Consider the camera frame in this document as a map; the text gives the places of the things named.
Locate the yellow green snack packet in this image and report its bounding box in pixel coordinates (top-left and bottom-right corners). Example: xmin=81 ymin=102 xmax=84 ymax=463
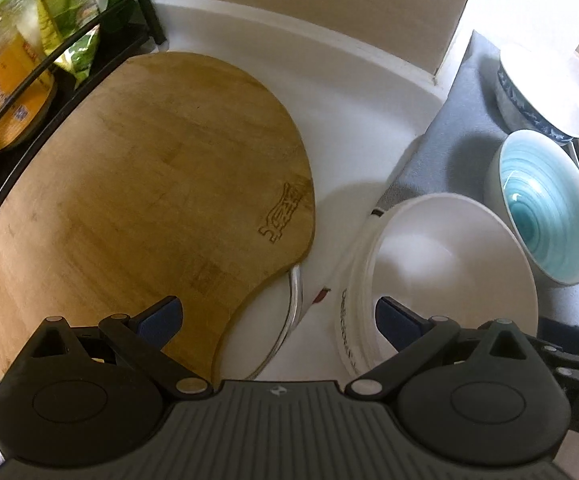
xmin=25 ymin=0 xmax=135 ymax=81

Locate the stack of white bowls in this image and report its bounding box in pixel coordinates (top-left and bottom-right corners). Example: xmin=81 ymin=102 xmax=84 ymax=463
xmin=333 ymin=192 xmax=539 ymax=377

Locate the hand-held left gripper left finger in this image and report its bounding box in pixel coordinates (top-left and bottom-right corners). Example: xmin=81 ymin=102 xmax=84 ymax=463
xmin=32 ymin=296 xmax=212 ymax=400

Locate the grey mat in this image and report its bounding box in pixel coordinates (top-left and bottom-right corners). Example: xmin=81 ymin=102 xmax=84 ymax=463
xmin=374 ymin=30 xmax=579 ymax=338

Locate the orange jar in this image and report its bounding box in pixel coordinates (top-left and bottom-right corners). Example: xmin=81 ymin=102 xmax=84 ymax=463
xmin=0 ymin=25 xmax=58 ymax=153

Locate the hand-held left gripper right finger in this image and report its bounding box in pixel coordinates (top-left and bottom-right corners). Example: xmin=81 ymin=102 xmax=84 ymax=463
xmin=345 ymin=296 xmax=525 ymax=401

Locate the light blue ceramic bowl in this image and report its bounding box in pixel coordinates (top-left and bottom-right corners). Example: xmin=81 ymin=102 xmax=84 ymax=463
xmin=484 ymin=130 xmax=579 ymax=287

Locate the wooden cutting board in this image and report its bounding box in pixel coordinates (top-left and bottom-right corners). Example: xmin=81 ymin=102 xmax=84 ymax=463
xmin=0 ymin=52 xmax=317 ymax=382

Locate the white blue patterned bowl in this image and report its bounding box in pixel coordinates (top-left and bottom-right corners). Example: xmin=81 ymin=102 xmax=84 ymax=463
xmin=493 ymin=42 xmax=579 ymax=147

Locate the black wire rack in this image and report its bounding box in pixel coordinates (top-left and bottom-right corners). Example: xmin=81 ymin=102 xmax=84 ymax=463
xmin=0 ymin=0 xmax=167 ymax=261

